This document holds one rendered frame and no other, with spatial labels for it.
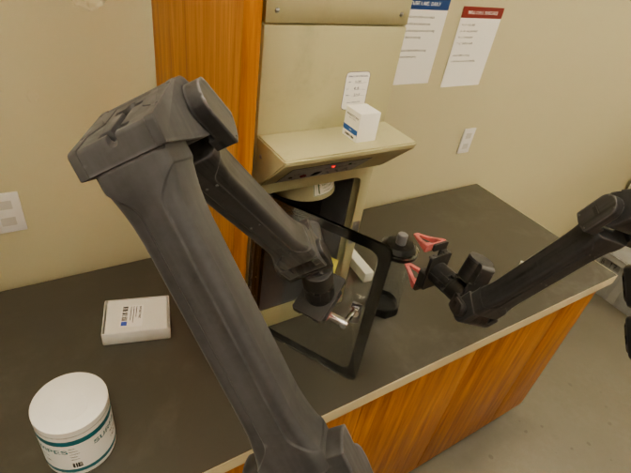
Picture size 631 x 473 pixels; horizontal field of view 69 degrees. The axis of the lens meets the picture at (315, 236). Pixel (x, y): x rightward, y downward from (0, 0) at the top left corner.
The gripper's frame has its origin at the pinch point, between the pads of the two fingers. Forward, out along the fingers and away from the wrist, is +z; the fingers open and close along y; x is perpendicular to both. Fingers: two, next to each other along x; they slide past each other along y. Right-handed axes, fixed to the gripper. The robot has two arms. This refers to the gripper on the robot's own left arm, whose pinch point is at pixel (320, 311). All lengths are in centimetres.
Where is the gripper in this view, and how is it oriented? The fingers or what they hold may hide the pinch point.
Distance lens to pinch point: 97.8
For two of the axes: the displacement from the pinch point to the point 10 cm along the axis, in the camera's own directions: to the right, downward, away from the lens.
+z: 0.5, 5.3, 8.5
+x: 8.6, 4.0, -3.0
